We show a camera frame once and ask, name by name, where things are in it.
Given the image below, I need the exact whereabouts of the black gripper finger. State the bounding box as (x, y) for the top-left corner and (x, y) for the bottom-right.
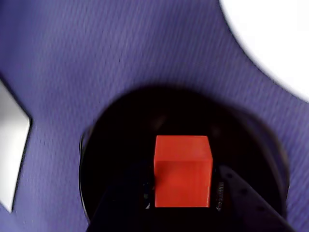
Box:
(88, 164), (156, 232)
(214, 166), (297, 232)

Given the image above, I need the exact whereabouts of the red cube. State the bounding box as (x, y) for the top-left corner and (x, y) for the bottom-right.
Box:
(154, 135), (213, 208)

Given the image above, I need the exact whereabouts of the white round plate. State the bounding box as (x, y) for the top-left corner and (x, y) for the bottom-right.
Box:
(218, 0), (309, 103)

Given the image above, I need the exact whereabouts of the blue woven table cloth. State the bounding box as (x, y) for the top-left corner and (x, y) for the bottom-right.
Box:
(0, 0), (309, 232)

